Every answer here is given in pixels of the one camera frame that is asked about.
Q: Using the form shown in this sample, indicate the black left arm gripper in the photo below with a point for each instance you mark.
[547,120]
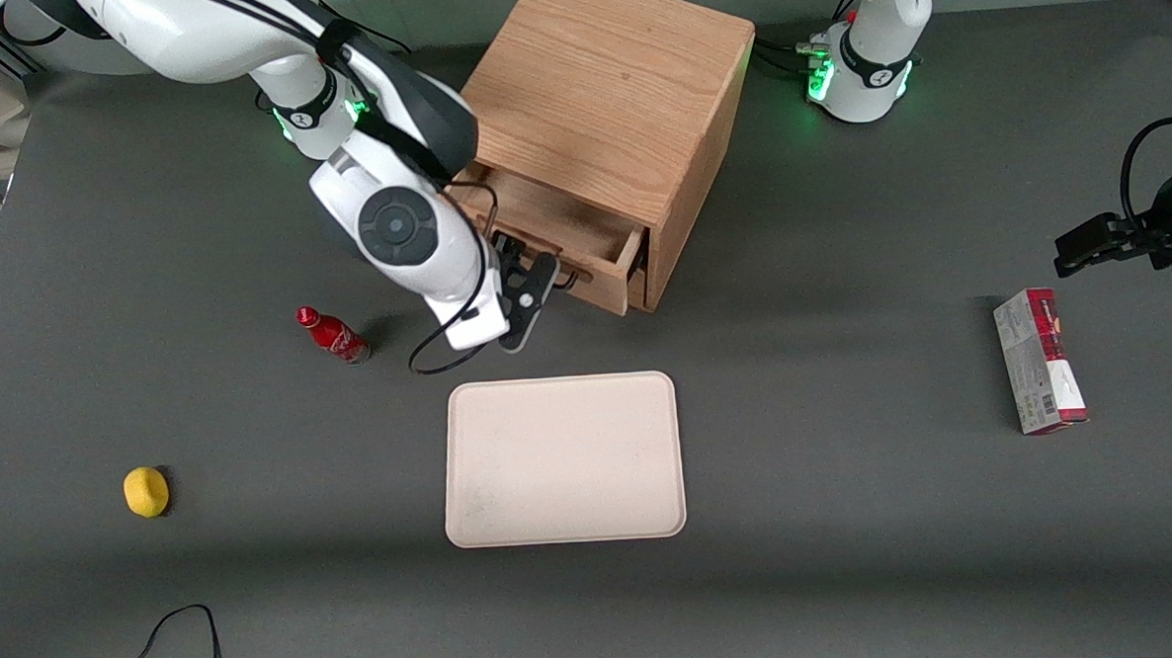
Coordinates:
[1163,220]

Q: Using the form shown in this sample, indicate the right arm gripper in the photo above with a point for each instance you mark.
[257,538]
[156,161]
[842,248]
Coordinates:
[507,255]

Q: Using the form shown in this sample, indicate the wooden drawer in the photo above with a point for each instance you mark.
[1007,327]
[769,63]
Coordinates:
[598,259]
[641,287]

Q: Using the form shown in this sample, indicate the grey and red carton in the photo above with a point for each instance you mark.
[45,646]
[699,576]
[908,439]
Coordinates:
[1037,359]

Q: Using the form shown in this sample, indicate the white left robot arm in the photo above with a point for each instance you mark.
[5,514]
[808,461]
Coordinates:
[871,59]

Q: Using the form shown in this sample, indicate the wooden drawer cabinet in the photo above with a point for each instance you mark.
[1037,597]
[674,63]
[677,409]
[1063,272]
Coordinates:
[605,81]

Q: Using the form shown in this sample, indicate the yellow lemon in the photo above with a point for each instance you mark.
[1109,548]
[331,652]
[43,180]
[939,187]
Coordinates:
[146,492]

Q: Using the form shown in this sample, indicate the red cola bottle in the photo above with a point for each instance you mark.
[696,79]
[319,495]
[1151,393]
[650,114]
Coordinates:
[334,337]

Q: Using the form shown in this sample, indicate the beige rectangular tray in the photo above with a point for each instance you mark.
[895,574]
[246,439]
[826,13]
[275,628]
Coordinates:
[562,459]

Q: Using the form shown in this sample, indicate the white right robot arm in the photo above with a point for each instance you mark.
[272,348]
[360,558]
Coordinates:
[398,223]

